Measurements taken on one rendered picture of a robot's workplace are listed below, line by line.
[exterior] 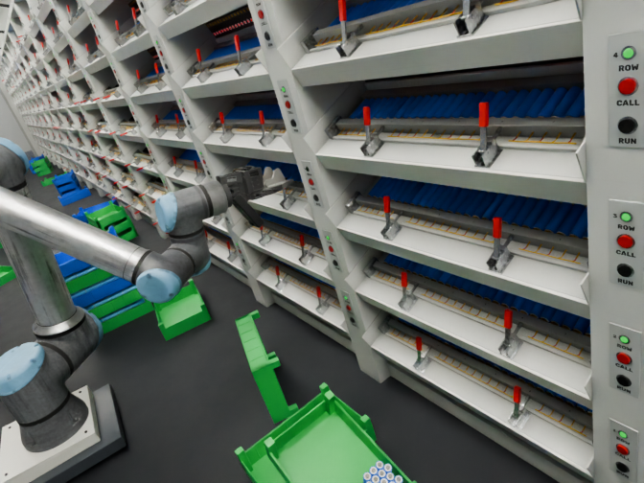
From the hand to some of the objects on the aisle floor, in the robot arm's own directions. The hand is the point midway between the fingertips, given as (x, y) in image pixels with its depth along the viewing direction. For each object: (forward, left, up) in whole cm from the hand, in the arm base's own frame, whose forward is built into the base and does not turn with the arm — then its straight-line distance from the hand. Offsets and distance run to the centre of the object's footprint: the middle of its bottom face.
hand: (287, 182), depth 132 cm
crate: (-30, -32, -60) cm, 74 cm away
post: (+9, -23, -59) cm, 64 cm away
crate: (-29, -47, -54) cm, 78 cm away
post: (+4, +117, -64) cm, 134 cm away
